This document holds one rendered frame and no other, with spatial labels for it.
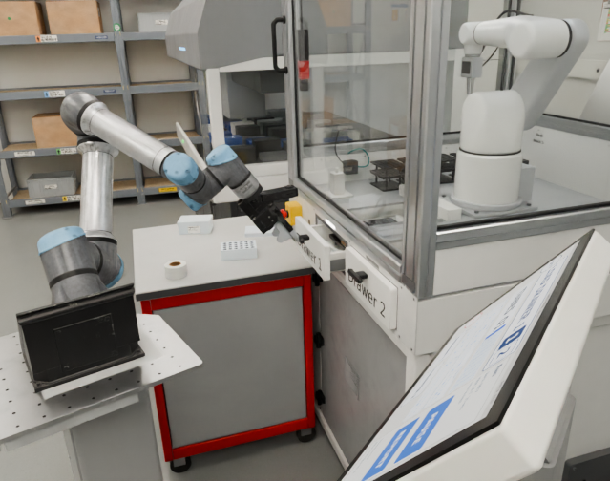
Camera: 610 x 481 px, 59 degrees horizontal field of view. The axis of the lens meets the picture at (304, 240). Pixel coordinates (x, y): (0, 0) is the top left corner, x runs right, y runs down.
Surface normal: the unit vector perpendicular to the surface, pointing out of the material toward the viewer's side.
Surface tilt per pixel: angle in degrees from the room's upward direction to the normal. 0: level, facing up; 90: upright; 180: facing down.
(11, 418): 0
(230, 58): 90
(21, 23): 92
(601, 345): 90
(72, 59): 90
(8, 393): 0
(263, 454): 0
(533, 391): 40
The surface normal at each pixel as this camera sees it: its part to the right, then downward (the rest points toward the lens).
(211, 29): 0.30, 0.33
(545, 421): 0.51, -0.60
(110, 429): 0.57, 0.28
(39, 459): -0.03, -0.93
